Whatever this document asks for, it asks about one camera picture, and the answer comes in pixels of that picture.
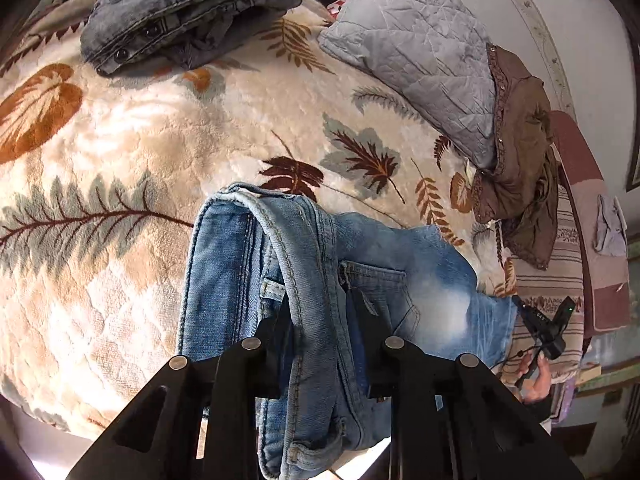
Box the small pale purple cloth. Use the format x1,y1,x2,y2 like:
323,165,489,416
592,194,628,257

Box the brown garment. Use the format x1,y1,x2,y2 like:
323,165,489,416
470,44,561,272

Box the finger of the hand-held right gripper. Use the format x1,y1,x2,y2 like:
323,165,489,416
511,294,538,327

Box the grey denim garment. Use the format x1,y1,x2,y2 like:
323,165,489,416
80,0,303,77

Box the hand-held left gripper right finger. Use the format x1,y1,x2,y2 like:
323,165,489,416
346,287,586,480

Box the striped beige maroon blanket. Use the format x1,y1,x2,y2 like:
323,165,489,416
492,110,633,386

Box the grey quilted pillow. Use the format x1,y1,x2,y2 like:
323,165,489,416
317,0,503,171

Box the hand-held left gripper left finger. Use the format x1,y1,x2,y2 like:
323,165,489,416
65,304,296,480

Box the light blue denim pants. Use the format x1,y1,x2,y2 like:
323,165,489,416
177,182,518,478

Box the person's right hand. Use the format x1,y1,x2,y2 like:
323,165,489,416
517,350,553,404

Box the cream leaf-print fleece blanket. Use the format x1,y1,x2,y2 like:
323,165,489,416
0,0,521,441

